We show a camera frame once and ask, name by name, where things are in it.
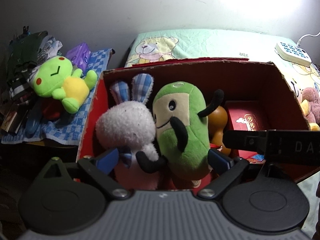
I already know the brown wooden gourd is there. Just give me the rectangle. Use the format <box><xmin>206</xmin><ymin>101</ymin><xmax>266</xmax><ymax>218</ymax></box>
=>
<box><xmin>208</xmin><ymin>106</ymin><xmax>231</xmax><ymax>156</ymax></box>

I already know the pile of folded clothes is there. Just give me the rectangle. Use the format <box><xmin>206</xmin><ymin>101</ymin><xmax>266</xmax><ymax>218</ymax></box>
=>
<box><xmin>6</xmin><ymin>26</ymin><xmax>63</xmax><ymax>101</ymax></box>

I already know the white power strip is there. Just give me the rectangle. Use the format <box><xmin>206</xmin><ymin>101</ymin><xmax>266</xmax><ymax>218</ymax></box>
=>
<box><xmin>275</xmin><ymin>42</ymin><xmax>312</xmax><ymax>67</ymax></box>

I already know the stack of books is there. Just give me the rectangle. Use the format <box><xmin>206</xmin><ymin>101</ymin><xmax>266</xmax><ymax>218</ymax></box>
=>
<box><xmin>1</xmin><ymin>100</ymin><xmax>30</xmax><ymax>135</ymax></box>

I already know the red cardboard box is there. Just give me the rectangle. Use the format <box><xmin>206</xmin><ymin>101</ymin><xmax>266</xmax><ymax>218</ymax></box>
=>
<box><xmin>78</xmin><ymin>58</ymin><xmax>319</xmax><ymax>183</ymax></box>

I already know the white bunny plush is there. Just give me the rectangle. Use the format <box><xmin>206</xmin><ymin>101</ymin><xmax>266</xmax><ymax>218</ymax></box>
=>
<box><xmin>95</xmin><ymin>73</ymin><xmax>159</xmax><ymax>190</ymax></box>

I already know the red gift box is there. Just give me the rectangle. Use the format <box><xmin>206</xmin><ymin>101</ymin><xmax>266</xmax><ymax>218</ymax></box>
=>
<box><xmin>225</xmin><ymin>101</ymin><xmax>268</xmax><ymax>164</ymax></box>

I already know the blue checkered cloth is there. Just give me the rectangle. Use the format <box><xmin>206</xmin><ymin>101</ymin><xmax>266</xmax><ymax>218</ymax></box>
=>
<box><xmin>1</xmin><ymin>48</ymin><xmax>113</xmax><ymax>146</ymax></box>

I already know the pink teddy bear plush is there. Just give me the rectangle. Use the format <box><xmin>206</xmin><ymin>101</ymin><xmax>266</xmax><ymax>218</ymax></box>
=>
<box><xmin>300</xmin><ymin>87</ymin><xmax>319</xmax><ymax>125</ymax></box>

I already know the green bean plush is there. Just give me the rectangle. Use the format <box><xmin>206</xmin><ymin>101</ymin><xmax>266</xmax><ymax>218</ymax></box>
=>
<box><xmin>136</xmin><ymin>81</ymin><xmax>224</xmax><ymax>189</ymax></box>

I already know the yellow tiger plush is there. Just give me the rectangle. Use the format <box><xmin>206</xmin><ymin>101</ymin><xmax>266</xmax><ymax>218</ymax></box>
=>
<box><xmin>300</xmin><ymin>99</ymin><xmax>319</xmax><ymax>131</ymax></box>

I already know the green frog plush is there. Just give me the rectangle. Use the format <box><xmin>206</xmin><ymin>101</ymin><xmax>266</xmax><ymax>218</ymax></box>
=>
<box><xmin>31</xmin><ymin>56</ymin><xmax>98</xmax><ymax>114</ymax></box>

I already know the white power cable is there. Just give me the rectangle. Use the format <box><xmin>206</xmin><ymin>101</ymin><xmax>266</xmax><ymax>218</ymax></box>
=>
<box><xmin>297</xmin><ymin>31</ymin><xmax>320</xmax><ymax>48</ymax></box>

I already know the purple tissue pack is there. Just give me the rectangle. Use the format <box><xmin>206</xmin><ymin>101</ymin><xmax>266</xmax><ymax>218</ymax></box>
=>
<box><xmin>66</xmin><ymin>42</ymin><xmax>91</xmax><ymax>71</ymax></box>

